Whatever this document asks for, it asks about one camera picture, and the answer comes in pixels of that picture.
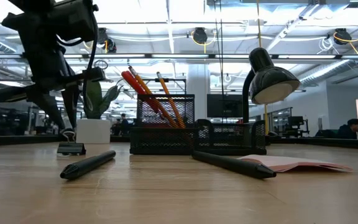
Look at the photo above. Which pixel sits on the green snake plant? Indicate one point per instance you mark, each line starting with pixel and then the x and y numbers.
pixel 95 104

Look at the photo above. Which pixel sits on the pink sticky note pad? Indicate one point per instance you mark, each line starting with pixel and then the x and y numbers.
pixel 291 163

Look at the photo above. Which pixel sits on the black binder clip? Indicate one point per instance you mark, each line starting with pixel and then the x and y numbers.
pixel 71 148

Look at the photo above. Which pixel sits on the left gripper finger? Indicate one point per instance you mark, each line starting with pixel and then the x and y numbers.
pixel 71 102
pixel 47 102

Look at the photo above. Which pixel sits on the yellow pencil pink eraser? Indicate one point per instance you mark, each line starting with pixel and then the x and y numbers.
pixel 145 86
pixel 167 93

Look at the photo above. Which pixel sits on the white plant pot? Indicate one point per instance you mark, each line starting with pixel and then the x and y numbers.
pixel 93 132

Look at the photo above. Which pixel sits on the black desk lamp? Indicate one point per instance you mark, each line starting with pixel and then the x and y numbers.
pixel 269 77

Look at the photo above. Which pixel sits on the black ballpoint pen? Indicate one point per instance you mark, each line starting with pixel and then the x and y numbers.
pixel 85 166
pixel 235 166

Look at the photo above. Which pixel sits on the person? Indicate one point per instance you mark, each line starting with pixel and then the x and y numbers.
pixel 124 123
pixel 348 130

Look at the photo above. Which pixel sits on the black metal table frame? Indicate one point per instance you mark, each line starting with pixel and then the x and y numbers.
pixel 17 140

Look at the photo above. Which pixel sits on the black background monitor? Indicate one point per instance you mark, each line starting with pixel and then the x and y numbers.
pixel 224 105

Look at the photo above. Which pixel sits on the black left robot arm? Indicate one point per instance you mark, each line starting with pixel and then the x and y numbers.
pixel 42 18

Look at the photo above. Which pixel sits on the black mesh desk organizer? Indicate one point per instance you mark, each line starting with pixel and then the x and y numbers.
pixel 163 140

